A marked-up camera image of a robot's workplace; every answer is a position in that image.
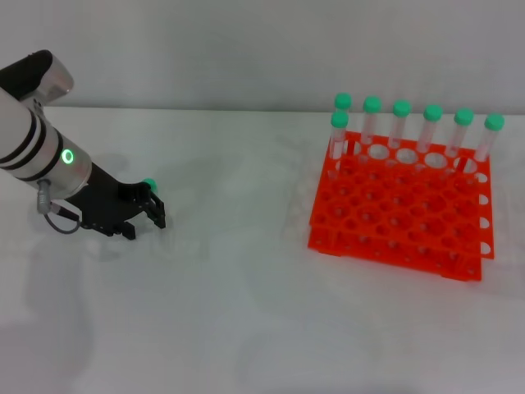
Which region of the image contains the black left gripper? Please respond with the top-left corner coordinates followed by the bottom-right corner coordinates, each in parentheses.
top-left (64, 162), bottom-right (168, 241)

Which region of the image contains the orange plastic test tube rack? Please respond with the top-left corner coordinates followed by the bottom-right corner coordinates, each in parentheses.
top-left (306, 130), bottom-right (496, 283)

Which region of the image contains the grey left wrist cable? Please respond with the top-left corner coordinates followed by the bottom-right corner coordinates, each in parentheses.
top-left (36, 180), bottom-right (85, 236)

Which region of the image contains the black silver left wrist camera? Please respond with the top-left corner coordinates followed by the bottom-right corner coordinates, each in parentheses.
top-left (0, 49), bottom-right (75, 110)

